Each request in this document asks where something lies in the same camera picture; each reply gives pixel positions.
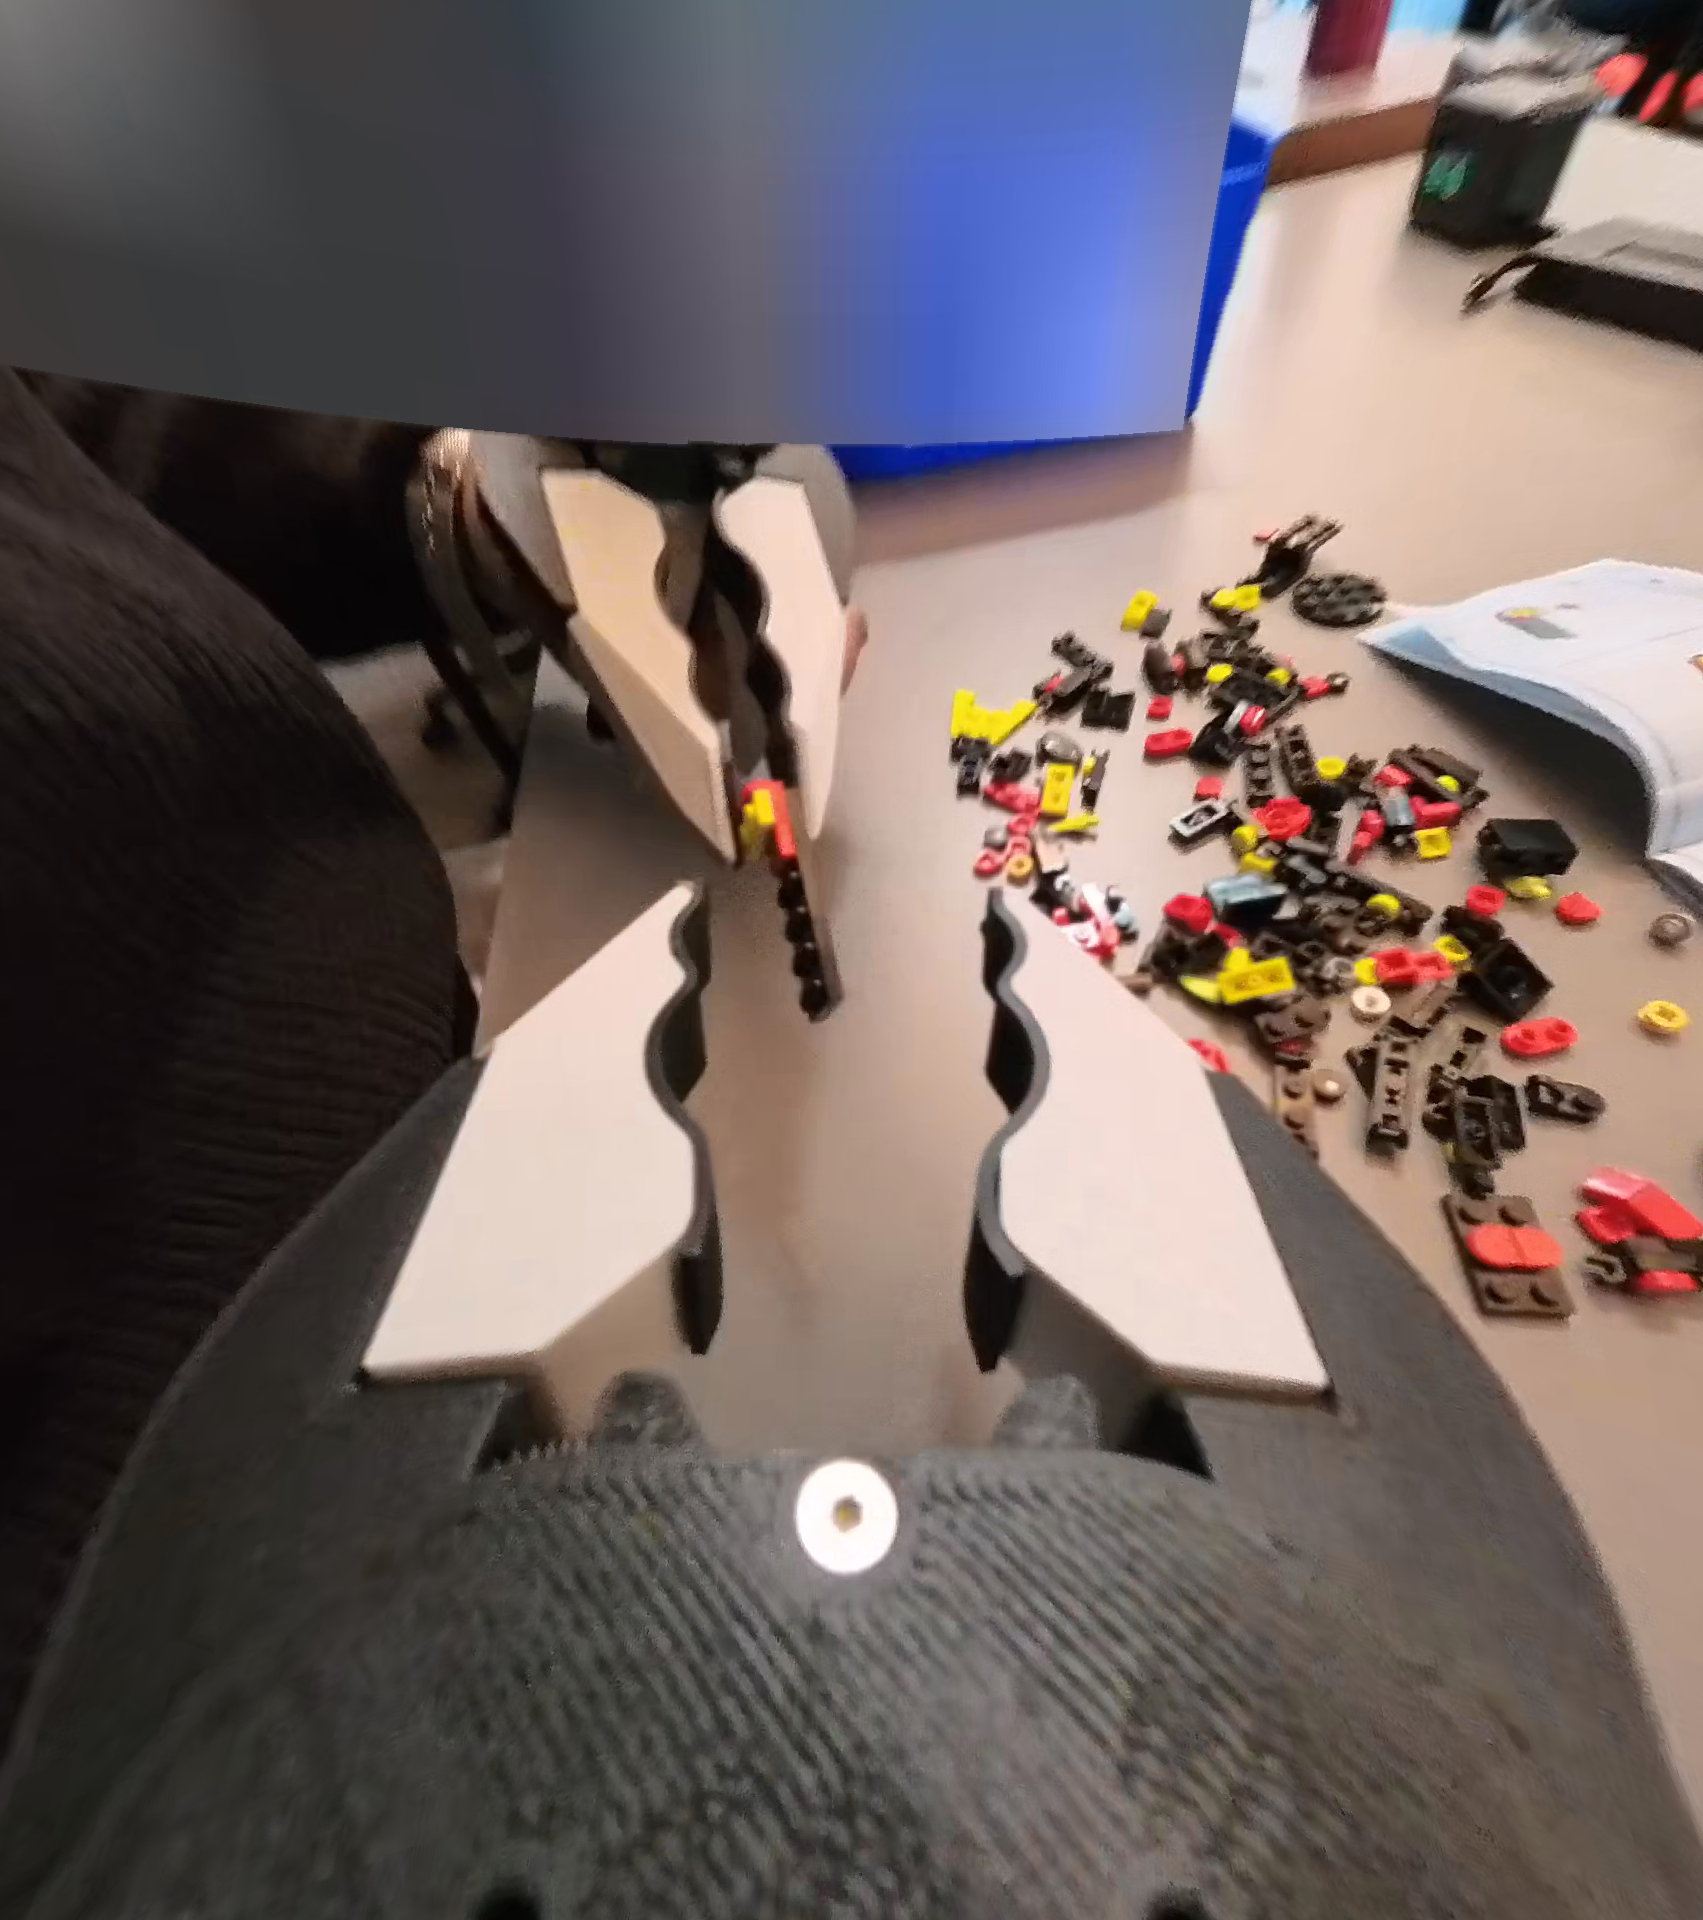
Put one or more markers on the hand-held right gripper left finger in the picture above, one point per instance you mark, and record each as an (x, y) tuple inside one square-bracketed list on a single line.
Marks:
[(552, 1201)]

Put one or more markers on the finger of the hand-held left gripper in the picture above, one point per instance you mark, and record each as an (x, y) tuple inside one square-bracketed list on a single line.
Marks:
[(808, 629), (626, 629)]

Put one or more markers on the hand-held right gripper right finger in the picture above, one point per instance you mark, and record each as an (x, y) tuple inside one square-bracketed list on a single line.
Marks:
[(1136, 1217)]

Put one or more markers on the black beam lego assembly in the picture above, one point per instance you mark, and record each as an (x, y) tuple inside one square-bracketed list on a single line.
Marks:
[(810, 931)]

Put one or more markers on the pile of loose lego pieces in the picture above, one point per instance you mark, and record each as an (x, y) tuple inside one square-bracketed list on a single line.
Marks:
[(1280, 820)]

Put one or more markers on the lego instruction booklet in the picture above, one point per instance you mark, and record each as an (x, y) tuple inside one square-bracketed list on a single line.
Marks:
[(1587, 677)]

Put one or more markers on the blue plastic bin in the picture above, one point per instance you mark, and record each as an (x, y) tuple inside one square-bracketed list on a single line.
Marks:
[(1229, 257)]

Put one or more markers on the black box green logo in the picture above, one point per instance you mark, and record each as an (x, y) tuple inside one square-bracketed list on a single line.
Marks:
[(1497, 150)]

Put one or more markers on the black flat case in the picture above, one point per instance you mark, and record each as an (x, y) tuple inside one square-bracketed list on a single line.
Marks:
[(1660, 279)]

